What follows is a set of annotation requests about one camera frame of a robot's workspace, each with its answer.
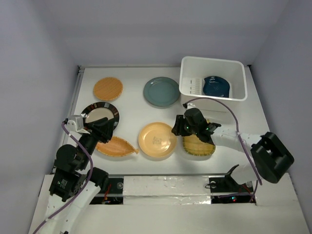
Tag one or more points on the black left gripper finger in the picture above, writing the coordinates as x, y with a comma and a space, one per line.
97, 124
109, 126

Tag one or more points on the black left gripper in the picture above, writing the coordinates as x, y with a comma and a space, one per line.
188, 127

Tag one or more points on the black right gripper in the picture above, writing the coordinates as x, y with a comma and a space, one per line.
101, 130

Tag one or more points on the orange fish-shaped woven basket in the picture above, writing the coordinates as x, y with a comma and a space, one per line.
116, 147

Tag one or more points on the green yellow bamboo tray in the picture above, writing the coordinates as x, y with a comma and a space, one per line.
193, 146

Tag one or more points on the yellow round plastic plate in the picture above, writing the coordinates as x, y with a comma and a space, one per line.
156, 140

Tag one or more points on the dark blue leaf plate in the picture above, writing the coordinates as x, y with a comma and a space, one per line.
216, 86

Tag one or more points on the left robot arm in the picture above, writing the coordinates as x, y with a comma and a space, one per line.
76, 180

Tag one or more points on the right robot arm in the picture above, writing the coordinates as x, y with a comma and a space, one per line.
268, 158

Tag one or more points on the white plastic bin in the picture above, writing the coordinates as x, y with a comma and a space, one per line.
195, 69

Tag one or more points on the striped rim round plate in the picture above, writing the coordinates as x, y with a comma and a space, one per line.
99, 110

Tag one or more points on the round orange woven plate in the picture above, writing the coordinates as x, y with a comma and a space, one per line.
108, 89

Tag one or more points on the teal round ceramic plate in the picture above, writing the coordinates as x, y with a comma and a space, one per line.
161, 91

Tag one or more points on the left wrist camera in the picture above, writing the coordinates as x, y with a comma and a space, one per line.
74, 124

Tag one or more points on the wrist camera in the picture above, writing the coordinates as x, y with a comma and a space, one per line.
74, 124
188, 105

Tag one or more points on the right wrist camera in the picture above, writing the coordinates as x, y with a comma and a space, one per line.
188, 105

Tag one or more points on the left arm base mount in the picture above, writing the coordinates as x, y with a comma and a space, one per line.
112, 195

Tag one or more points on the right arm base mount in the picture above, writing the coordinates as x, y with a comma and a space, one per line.
225, 190

